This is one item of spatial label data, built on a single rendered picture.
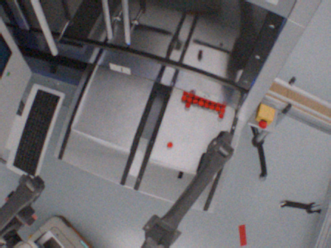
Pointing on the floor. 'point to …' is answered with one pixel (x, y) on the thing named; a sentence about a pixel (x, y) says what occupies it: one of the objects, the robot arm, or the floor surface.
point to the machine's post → (278, 54)
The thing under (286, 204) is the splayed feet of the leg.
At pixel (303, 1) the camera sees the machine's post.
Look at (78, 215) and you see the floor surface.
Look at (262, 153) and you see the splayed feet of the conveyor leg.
